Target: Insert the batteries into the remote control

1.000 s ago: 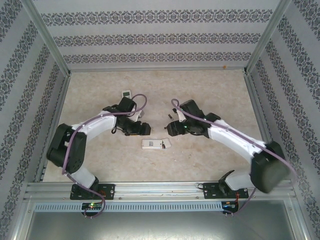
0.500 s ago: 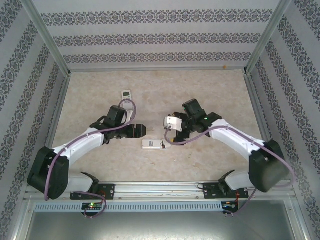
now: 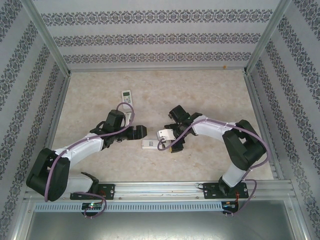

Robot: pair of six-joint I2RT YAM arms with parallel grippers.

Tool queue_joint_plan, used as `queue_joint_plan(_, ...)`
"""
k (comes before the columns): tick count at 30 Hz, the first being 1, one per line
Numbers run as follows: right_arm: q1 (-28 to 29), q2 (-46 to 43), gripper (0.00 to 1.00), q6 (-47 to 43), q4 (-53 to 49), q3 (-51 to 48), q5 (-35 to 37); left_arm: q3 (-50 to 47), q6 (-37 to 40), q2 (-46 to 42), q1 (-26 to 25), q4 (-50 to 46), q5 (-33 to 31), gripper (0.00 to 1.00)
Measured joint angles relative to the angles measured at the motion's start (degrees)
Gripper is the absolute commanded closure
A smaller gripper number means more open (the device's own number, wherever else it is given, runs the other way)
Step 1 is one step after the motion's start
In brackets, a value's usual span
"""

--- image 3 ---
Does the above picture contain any white remote with label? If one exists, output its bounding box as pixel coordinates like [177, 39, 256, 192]
[141, 138, 161, 151]

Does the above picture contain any white remote with display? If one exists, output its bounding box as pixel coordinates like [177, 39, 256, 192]
[121, 90, 135, 112]

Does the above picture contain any grey metal panel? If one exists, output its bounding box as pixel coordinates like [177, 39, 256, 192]
[14, 199, 310, 240]

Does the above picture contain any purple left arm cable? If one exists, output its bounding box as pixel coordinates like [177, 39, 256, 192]
[43, 101, 135, 219]

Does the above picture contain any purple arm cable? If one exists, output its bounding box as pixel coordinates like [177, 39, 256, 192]
[43, 101, 135, 219]
[157, 118, 272, 216]

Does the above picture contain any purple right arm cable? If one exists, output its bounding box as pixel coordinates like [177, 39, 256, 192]
[157, 118, 272, 216]

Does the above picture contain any wide aluminium base rail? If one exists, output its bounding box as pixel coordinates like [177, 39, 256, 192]
[24, 181, 296, 201]

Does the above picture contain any aluminium table edge rail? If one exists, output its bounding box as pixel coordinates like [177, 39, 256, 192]
[42, 73, 73, 152]
[243, 72, 285, 181]
[67, 65, 249, 74]

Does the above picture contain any grey slotted cable duct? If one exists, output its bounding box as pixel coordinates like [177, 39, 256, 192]
[33, 201, 224, 213]

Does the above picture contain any aluminium frame corner post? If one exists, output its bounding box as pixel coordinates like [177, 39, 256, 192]
[244, 0, 293, 75]
[21, 0, 73, 77]

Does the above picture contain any aluminium frame side rail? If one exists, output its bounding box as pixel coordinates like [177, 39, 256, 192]
[6, 197, 35, 240]
[287, 197, 315, 240]

